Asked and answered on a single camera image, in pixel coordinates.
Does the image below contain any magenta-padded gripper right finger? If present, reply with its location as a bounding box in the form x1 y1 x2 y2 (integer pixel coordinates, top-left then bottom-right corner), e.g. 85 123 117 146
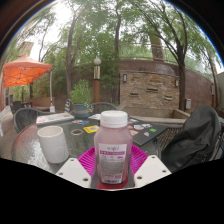
128 144 173 188

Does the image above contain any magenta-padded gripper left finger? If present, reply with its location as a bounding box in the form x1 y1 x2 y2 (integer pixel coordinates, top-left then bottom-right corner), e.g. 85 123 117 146
55 145 98 189

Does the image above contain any pink drink bottle white cap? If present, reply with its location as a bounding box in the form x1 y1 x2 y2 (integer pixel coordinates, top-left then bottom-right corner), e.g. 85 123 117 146
93 110 134 185

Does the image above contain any white cup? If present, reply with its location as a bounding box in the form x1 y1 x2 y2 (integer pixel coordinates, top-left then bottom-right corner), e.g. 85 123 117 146
36 125 70 164

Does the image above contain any black laptop with stickers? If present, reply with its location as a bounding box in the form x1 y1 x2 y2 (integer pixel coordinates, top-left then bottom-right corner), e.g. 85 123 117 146
126 117 169 147

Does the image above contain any yellow card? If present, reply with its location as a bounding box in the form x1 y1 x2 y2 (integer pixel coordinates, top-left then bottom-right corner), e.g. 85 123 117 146
83 124 100 134

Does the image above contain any small printed card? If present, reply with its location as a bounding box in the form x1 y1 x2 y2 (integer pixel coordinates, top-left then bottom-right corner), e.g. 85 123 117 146
71 119 90 126

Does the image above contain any black jacket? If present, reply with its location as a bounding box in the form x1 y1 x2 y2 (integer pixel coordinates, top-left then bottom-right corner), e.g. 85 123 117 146
160 105 222 174

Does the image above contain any silver laptop with stickers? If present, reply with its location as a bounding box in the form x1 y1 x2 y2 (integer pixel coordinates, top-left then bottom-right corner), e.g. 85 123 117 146
35 111 76 126

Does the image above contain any green plant in teal pot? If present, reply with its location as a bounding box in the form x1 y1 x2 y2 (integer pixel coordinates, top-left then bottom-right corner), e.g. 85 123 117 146
69 79 95 119

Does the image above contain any orange canopy tent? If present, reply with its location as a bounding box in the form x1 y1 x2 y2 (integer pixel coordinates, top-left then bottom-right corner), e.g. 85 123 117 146
2 54 56 114

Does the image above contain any brown tape ring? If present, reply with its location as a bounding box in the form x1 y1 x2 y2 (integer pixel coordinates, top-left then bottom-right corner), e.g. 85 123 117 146
69 128 84 137

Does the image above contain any blue yellow striped post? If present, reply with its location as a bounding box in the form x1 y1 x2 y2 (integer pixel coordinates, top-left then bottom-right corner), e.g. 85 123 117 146
64 98 72 113

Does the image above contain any wooden lamp post with globe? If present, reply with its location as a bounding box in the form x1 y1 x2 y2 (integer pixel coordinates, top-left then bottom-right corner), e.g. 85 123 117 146
92 57 103 104

